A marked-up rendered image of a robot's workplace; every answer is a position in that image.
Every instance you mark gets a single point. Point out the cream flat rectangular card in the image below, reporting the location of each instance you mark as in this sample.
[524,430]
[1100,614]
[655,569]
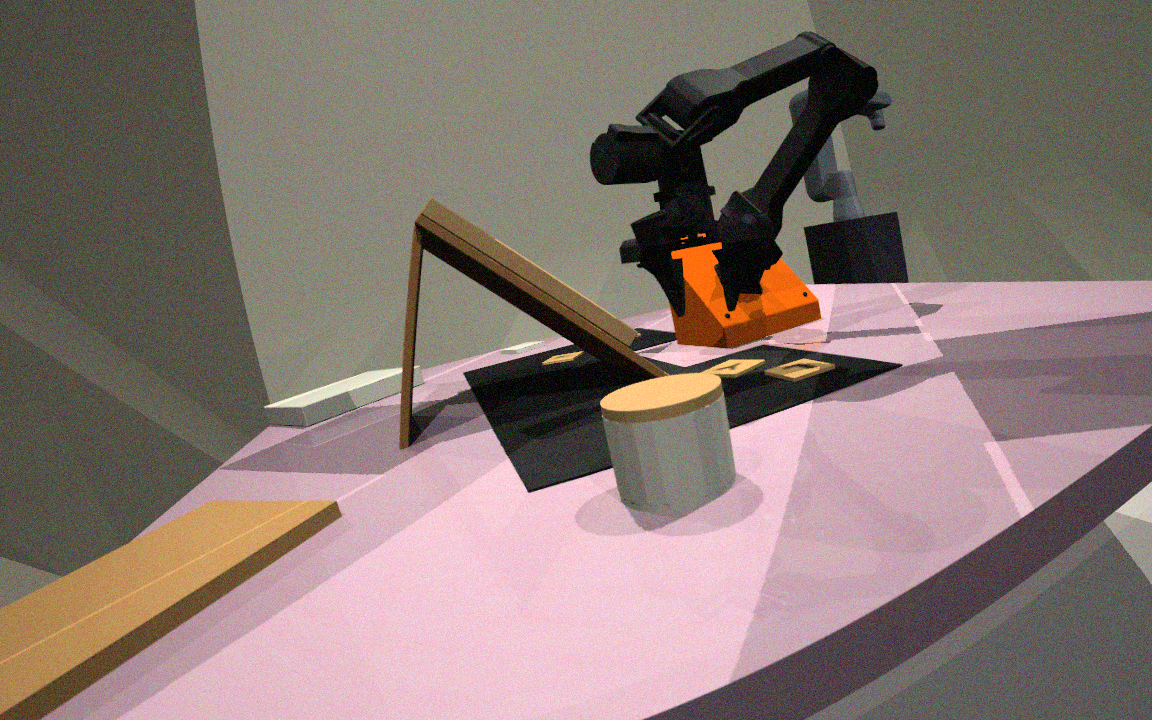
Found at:
[522,347]

